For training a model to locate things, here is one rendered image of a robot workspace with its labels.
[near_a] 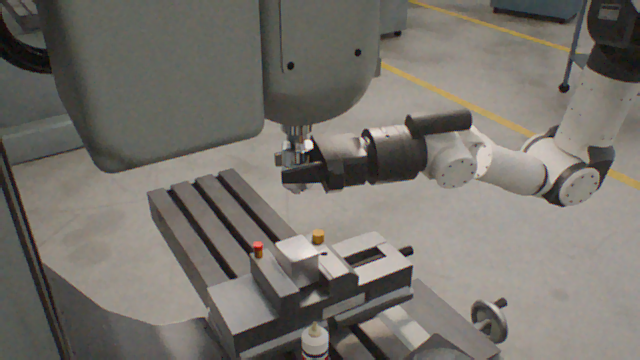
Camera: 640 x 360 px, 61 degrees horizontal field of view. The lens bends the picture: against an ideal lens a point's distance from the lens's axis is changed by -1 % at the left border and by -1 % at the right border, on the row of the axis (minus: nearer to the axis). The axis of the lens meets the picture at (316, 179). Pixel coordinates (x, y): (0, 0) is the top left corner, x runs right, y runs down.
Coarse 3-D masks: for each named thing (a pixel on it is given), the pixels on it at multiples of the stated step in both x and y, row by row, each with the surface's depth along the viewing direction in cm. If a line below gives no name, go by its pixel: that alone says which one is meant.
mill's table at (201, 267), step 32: (160, 192) 132; (192, 192) 132; (224, 192) 132; (256, 192) 133; (160, 224) 128; (192, 224) 125; (224, 224) 125; (256, 224) 121; (192, 256) 111; (224, 256) 112; (288, 352) 93; (352, 352) 90; (384, 352) 90
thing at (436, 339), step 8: (432, 336) 68; (440, 336) 68; (424, 344) 67; (432, 344) 67; (440, 344) 67; (448, 344) 67; (416, 352) 66; (424, 352) 64; (432, 352) 64; (440, 352) 64; (448, 352) 64; (456, 352) 64; (464, 352) 66
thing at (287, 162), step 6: (282, 156) 80; (306, 156) 79; (312, 156) 80; (282, 162) 81; (288, 162) 80; (294, 162) 79; (300, 162) 79; (306, 162) 80; (312, 162) 81; (282, 168) 81; (288, 186) 82; (294, 186) 81; (300, 186) 81; (306, 186) 82
